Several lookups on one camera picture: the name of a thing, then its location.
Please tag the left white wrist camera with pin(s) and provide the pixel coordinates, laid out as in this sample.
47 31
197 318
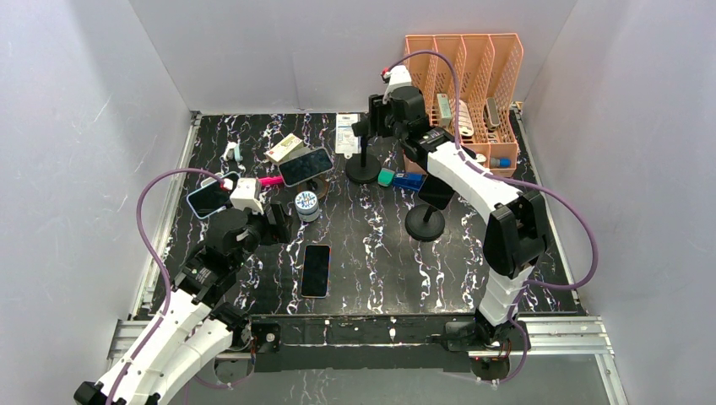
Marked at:
244 193

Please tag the white blister pack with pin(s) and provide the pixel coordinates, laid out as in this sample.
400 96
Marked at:
346 142

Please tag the black phone stand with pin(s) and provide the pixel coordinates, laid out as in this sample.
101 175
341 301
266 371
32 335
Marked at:
363 168
424 223

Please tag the dark item in organizer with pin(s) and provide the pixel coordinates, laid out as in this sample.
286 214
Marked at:
491 115

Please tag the purple smartphone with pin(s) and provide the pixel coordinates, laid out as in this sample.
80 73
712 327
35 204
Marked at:
315 272

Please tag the pink marker pen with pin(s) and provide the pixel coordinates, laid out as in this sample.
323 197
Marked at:
269 181

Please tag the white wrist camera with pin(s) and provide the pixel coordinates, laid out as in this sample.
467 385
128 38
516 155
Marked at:
395 78
244 193

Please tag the white item in organizer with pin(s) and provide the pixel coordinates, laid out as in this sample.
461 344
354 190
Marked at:
466 127

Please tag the blue capped tube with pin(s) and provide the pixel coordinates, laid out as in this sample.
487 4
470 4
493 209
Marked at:
499 163

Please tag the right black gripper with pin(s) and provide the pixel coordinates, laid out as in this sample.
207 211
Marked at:
376 110

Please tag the white cardboard box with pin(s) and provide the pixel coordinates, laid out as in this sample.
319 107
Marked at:
283 148

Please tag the grey item in organizer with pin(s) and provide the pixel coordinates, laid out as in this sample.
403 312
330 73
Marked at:
444 110

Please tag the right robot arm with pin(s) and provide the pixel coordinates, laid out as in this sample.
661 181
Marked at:
516 233

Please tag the white teal clip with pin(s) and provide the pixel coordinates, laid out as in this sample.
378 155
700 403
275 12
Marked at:
231 158

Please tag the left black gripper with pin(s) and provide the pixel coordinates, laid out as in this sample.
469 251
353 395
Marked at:
279 232

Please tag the blue stapler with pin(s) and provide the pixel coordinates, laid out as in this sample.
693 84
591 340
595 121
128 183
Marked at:
408 180

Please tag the light blue smartphone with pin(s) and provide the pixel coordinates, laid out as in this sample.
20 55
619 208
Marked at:
211 197

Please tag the green small box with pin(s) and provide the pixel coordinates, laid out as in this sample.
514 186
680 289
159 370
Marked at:
385 177

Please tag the black smartphone on right stand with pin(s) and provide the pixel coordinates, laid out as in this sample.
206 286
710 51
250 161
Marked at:
436 192

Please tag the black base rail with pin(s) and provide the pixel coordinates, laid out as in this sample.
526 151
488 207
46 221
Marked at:
351 342

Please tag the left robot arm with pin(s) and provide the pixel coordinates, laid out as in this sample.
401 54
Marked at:
196 324

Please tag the white phone stand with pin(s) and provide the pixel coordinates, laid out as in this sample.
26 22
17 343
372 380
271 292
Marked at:
210 179

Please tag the smartphone on back stand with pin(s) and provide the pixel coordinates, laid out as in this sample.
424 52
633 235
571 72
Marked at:
305 167

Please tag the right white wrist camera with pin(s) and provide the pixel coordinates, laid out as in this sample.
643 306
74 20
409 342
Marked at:
395 78

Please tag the orange file organizer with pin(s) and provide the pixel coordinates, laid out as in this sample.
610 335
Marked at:
487 65

